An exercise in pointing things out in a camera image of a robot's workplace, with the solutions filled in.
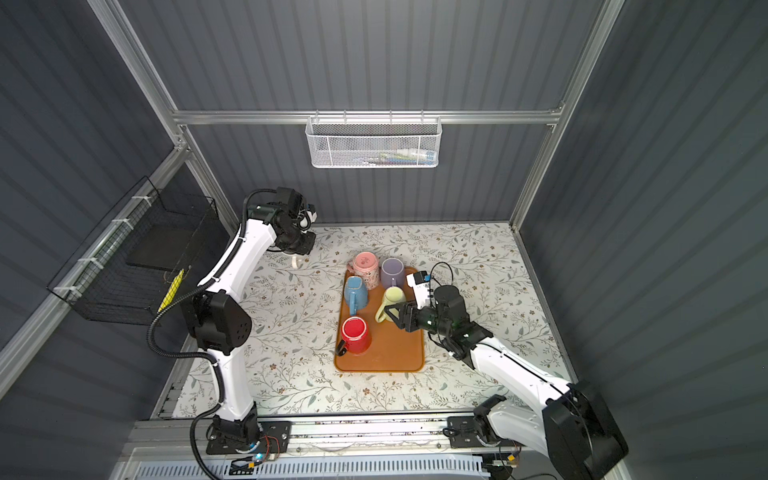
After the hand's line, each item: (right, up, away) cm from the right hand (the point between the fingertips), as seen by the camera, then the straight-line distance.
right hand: (394, 310), depth 79 cm
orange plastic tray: (-1, -14, +11) cm, 18 cm away
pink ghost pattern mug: (-9, +11, +15) cm, 21 cm away
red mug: (-11, -8, +4) cm, 14 cm away
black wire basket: (-65, +12, -6) cm, 66 cm away
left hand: (-27, +17, +11) cm, 34 cm away
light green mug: (0, +2, +10) cm, 11 cm away
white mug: (-28, +13, +7) cm, 32 cm away
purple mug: (0, +9, +17) cm, 20 cm away
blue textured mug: (-12, +3, +12) cm, 17 cm away
